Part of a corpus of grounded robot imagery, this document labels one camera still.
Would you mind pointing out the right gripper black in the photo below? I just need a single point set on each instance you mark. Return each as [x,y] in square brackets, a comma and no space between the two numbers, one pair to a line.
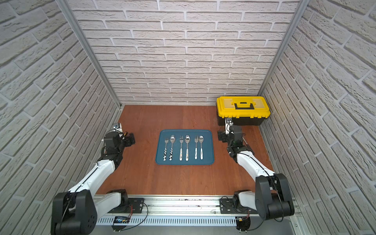
[223,135]

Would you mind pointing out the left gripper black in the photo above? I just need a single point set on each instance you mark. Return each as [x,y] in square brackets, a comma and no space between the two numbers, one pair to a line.
[129,139]

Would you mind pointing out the spoon plain white handle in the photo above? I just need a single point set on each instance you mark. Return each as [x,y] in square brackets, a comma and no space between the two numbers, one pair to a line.
[201,140]

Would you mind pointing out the fork plain white handle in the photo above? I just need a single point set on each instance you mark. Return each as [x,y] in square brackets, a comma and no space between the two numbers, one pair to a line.
[196,149]

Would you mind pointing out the fork cow pattern handle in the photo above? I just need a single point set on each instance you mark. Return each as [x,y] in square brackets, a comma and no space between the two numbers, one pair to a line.
[165,149]

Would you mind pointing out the fork cartoon text handle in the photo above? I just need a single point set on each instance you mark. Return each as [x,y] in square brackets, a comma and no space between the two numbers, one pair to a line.
[181,140]

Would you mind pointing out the spoon cow pattern handle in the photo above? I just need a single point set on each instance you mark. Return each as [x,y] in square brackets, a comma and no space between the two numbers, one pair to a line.
[172,140]

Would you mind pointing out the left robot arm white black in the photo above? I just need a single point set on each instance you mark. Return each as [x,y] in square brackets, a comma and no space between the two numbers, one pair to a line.
[75,212]

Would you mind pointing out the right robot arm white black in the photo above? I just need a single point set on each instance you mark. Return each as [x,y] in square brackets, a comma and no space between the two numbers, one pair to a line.
[272,197]

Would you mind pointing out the teal plastic tray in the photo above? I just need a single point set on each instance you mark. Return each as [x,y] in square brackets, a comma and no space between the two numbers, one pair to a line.
[185,147]

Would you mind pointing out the yellow black toolbox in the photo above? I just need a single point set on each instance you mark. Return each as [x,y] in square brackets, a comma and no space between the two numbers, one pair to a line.
[242,110]

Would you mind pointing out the left controller board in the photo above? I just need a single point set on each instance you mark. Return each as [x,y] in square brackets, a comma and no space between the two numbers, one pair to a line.
[120,223]

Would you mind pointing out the controller board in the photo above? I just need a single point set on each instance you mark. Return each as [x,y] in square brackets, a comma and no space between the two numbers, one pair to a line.
[243,224]
[120,223]

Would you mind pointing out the right controller board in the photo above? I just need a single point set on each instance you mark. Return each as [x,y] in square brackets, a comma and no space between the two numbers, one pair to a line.
[243,224]

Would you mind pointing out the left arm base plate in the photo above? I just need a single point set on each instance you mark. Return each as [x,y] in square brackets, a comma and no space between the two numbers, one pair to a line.
[135,206]

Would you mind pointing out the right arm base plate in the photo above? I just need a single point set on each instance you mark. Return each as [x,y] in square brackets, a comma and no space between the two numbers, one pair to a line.
[227,206]

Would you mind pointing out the aluminium frame rail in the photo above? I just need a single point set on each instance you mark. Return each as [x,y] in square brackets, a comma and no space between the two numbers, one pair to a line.
[185,205]

